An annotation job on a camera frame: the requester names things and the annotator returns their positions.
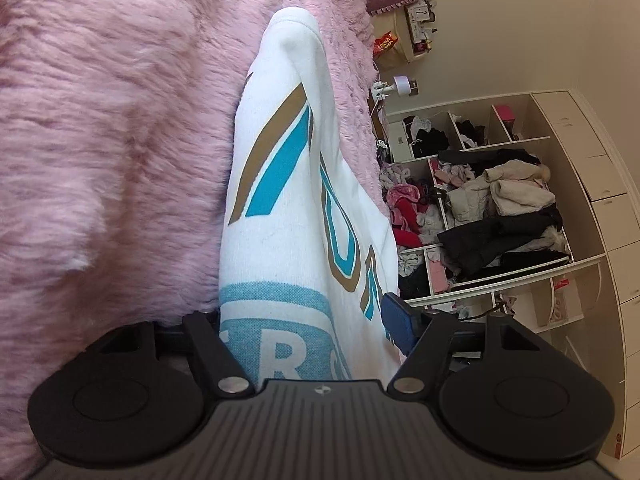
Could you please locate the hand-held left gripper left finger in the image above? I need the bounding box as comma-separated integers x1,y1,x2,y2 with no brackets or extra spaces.
92,310,254,397

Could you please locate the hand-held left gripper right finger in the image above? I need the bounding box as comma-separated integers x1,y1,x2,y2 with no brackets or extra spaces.
381,294,547,395

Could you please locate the white printed sweatshirt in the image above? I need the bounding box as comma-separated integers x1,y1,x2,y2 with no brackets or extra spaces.
218,7,408,382

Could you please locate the pile of assorted clothes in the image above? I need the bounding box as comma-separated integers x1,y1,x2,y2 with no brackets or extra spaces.
378,114,574,302

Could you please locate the white storage box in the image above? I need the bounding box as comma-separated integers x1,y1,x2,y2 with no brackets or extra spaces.
389,121,414,162

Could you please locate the pink fluffy blanket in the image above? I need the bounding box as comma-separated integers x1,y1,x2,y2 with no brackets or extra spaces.
0,0,397,466

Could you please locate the white open wardrobe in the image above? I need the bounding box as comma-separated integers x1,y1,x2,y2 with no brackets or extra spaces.
385,88,640,461

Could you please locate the red snack bag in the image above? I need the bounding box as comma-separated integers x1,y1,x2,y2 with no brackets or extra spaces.
375,31,402,59

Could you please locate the cream bedside shelf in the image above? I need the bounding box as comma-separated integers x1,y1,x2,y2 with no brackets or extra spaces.
375,0,441,69

